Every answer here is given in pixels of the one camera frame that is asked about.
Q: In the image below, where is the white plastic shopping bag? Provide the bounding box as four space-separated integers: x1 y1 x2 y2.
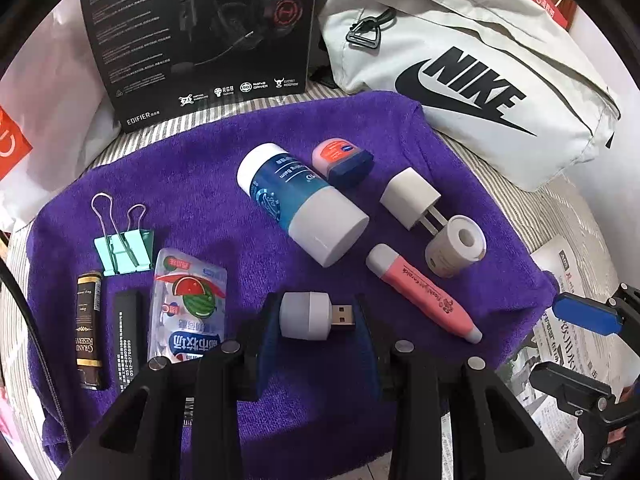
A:
0 0 121 233

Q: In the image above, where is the pink and blue balm jar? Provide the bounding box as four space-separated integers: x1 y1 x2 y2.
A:
311 137 375 190

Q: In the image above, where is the purple towel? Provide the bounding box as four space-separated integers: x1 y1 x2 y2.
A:
27 91 558 471

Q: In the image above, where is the newspaper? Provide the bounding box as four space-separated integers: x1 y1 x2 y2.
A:
492 245 640 480

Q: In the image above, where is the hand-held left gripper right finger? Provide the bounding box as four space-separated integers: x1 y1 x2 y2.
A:
352 294 576 480

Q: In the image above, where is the white usb light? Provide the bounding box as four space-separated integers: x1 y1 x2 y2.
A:
279 290 360 340

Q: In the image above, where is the grey waist bag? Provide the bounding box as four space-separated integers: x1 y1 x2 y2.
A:
317 0 621 192

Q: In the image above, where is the teal binder clip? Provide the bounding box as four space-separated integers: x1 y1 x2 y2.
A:
91 193 157 277

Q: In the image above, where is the blue and white balm tube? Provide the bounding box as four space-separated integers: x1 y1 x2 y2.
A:
237 143 370 268

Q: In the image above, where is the slim black box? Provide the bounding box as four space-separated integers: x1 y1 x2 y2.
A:
112 290 151 396

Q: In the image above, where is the black and gold box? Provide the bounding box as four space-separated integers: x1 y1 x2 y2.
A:
76 271 112 391

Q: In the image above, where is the pink pen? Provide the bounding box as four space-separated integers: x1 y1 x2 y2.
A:
366 243 483 345

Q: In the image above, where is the black headset box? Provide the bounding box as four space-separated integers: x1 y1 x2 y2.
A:
79 0 321 133

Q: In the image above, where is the white plug adapter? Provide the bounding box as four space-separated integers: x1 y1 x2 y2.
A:
379 170 448 236

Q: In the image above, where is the black cable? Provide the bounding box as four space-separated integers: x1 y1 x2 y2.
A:
0 255 56 391

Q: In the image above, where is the clear watermelon print packet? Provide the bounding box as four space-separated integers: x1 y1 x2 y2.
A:
148 247 228 363

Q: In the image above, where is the beige cylinder with hole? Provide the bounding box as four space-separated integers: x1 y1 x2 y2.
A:
425 215 487 278

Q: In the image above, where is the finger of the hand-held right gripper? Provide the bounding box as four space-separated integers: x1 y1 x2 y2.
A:
552 294 623 336
530 362 617 417

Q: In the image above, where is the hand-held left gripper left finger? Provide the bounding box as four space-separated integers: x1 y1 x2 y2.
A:
60 292 283 480

